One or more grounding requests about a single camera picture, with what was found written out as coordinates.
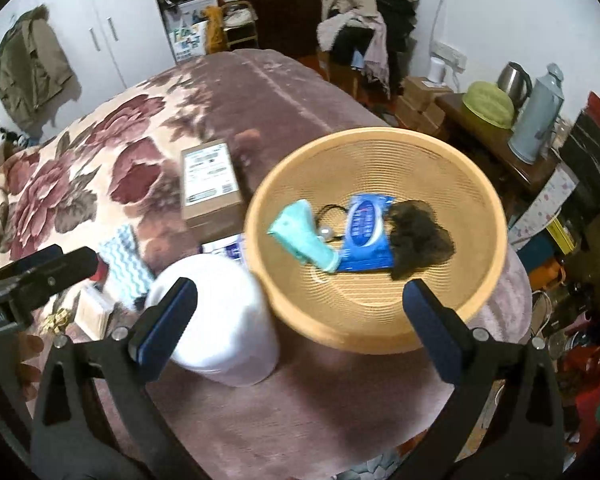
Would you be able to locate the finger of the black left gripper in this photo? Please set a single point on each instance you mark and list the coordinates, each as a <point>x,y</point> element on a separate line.
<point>15,268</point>
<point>37,285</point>

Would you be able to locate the cotton swab pack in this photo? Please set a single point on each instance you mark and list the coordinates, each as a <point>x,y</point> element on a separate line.
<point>93,312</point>

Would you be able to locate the stacked cardboard boxes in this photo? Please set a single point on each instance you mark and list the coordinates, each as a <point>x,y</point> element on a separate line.
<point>416,107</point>

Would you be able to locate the yellow plush toy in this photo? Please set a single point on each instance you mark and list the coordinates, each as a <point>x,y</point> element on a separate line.
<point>215,40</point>

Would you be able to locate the yellow measuring tape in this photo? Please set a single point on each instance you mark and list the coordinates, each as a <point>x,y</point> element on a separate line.
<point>56,322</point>

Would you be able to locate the orange plastic mesh basket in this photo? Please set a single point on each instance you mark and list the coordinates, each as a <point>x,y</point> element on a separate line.
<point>362,312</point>

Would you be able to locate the red makeup sponge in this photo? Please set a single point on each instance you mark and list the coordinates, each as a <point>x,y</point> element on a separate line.
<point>101,271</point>

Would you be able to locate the olive green jacket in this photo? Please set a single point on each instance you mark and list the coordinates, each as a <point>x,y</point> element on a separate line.
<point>33,67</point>

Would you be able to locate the pile of clothes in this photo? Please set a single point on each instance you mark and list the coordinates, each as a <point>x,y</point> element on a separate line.
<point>368,36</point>

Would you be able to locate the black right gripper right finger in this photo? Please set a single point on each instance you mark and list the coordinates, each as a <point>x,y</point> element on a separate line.
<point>504,417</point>

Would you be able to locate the blue white tissue pack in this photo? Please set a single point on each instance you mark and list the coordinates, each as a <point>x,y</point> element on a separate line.
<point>232,247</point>

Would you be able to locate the white plastic jar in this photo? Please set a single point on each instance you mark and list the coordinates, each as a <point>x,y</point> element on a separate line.
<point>231,338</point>

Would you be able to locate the grey-green thermos flask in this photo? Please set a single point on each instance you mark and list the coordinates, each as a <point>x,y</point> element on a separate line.
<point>533,127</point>

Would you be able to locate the blue wet wipes pack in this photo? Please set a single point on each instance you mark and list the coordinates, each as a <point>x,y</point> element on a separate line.
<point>365,245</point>

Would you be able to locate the dark wooden side table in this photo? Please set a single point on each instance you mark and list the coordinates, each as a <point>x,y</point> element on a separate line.
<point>461,127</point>

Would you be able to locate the wooden rack chair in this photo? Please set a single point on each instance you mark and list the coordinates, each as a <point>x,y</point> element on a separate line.
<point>239,25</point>

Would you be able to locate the brown cardboard box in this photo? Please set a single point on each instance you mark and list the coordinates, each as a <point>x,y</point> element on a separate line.
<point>212,204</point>

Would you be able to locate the panda plush toy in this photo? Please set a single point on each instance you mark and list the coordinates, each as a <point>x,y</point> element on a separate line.
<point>13,140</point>

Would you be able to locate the white wardrobe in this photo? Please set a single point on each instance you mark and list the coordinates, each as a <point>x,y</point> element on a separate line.
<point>111,45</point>

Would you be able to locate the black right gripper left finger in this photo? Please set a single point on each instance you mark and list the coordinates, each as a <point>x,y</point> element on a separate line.
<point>71,435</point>

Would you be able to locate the white cup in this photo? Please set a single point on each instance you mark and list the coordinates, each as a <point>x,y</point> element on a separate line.
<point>437,69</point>

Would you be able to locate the steel electric kettle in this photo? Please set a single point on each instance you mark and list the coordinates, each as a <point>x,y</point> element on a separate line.
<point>516,83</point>

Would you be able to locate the person's left hand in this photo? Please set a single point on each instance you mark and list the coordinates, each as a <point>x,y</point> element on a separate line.
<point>27,347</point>

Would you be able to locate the blue white wavy cloth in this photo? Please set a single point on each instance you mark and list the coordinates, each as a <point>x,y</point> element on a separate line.
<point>130,275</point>

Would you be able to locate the white printed shopping bag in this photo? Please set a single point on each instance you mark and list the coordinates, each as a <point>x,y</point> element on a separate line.
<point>186,26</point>

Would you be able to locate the floral plush blanket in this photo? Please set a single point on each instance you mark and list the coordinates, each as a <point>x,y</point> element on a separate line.
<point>322,411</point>

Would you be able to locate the black hair net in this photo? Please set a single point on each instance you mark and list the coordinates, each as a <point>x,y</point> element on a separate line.
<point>417,242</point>

